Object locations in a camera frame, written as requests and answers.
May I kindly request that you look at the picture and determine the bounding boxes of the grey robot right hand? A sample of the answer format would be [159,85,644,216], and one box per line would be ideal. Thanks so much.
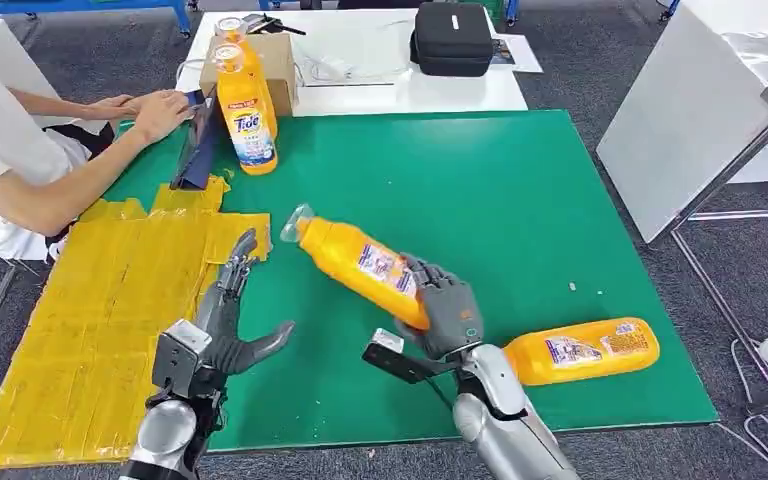
[393,252,485,363]

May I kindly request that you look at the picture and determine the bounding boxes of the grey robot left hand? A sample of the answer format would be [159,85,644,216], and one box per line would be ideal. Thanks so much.
[193,229,297,393]

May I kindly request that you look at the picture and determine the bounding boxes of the orange detergent bottle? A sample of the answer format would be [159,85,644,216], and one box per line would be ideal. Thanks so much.
[279,203,434,333]
[214,16,280,140]
[502,317,662,388]
[212,42,280,178]

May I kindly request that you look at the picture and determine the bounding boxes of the yellow taped sheet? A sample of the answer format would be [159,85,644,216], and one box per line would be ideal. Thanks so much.
[0,174,273,471]

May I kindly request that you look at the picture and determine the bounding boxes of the green table mat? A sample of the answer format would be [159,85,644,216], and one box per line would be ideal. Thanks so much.
[101,109,721,454]

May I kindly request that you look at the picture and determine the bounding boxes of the tablet in blue folder stand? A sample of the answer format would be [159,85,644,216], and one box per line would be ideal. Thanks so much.
[169,84,222,192]

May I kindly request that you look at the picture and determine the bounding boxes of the person's right hand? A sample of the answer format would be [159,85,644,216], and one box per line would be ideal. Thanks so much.
[130,89,193,148]

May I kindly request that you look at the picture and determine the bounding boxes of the person's hand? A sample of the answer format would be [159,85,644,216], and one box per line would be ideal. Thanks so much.
[130,89,193,148]
[87,92,145,123]

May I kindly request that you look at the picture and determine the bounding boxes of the person's left hand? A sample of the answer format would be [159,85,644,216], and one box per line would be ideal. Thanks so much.
[87,92,145,123]

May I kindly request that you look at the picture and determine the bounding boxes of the printed paper leaflet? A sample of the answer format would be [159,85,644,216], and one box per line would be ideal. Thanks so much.
[489,33,545,75]

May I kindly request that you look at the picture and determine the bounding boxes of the brown cardboard box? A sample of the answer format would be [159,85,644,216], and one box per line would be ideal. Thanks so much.
[197,31,300,119]

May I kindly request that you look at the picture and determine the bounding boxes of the black zip case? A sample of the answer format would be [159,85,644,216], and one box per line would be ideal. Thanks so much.
[409,1,495,79]

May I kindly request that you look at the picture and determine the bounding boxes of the person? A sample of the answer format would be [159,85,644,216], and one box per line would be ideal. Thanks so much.
[0,38,193,265]

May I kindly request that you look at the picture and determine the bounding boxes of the white panel table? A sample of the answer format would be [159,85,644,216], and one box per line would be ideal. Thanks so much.
[594,0,768,399]

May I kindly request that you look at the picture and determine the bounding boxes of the black handheld device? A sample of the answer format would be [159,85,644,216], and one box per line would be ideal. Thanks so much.
[241,13,308,38]

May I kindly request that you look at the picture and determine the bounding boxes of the small white side table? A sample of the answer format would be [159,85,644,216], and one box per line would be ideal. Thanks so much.
[0,18,110,137]

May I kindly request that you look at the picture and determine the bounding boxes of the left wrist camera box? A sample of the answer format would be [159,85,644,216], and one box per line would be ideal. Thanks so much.
[151,319,214,400]

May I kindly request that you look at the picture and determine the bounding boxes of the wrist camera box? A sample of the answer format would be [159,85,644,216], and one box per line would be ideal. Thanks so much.
[360,327,455,386]
[151,319,214,400]

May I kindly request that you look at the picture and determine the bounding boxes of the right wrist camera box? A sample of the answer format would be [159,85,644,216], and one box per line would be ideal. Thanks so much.
[360,327,455,386]

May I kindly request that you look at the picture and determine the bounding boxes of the white cable on table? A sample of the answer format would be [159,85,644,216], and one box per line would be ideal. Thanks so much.
[294,52,418,87]

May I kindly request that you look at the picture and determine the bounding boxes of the white floor cable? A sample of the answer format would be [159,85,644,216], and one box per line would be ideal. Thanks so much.
[715,339,768,480]

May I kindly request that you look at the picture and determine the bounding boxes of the blue metal frame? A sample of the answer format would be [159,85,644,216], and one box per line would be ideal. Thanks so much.
[0,0,193,38]

